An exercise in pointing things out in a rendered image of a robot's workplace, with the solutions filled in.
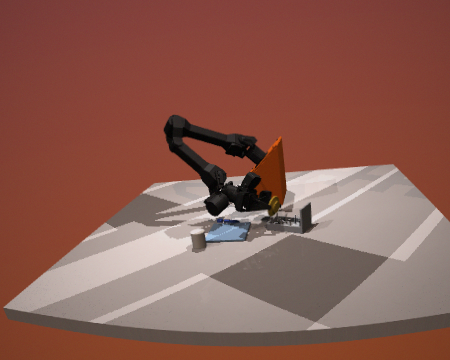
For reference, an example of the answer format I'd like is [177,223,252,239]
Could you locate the gold round plate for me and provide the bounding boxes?
[267,196,280,216]

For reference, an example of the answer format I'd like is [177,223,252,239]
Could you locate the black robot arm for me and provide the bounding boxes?
[164,115,268,217]

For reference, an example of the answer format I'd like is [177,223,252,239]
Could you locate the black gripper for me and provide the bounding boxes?
[232,187,272,212]

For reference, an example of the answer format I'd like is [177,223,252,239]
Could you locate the dark grey dish rack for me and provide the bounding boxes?
[266,202,312,234]

